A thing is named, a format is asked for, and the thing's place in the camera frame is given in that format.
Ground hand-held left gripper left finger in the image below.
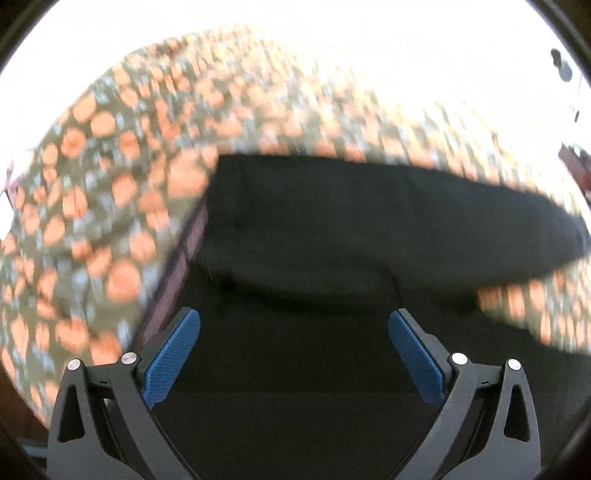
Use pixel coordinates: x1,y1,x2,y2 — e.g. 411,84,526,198
46,307,201,480

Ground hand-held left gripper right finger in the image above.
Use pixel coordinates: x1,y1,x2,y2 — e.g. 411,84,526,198
388,308,543,480

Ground black pants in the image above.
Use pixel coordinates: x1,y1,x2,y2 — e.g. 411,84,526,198
134,154,591,480

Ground orange floral blanket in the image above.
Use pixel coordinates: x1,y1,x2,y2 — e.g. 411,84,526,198
0,28,591,425

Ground dark red wooden dresser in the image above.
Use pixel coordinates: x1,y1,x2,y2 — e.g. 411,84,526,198
558,143,591,195

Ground black item hanging on door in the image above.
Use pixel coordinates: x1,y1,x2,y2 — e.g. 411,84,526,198
551,47,573,83

